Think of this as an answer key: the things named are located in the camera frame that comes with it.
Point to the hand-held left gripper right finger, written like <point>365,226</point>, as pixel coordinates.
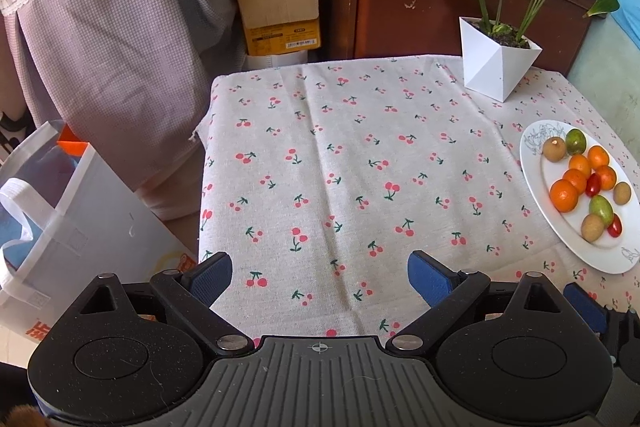
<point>427,279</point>

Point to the white tote bag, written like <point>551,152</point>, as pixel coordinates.
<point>100,217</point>

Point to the brown kiwi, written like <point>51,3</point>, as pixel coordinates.
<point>555,148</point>
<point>592,227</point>
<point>622,192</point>

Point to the cherry print tablecloth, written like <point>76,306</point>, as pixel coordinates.
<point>350,132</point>

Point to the checked lilac curtain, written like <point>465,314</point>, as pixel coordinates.
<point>110,32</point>

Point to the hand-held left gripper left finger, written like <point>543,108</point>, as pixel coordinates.
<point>212,279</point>

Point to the large orange tangerine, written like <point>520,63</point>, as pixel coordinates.
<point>563,195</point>

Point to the orange plastic item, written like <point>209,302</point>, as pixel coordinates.
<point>70,147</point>

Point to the green lime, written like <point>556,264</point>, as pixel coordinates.
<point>575,141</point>

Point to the white geometric plant pot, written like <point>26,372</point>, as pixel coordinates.
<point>490,62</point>

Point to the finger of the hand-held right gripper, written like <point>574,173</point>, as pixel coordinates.
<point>585,307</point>

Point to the red cherry tomato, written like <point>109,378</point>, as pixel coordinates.
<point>614,225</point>
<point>593,185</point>

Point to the white floral plate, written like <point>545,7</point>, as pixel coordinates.
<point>545,187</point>

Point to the small orange tangerine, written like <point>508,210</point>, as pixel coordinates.
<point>606,177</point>
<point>580,165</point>
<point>575,181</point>
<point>598,157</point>

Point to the grey green sofa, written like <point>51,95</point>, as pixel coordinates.
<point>610,72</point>

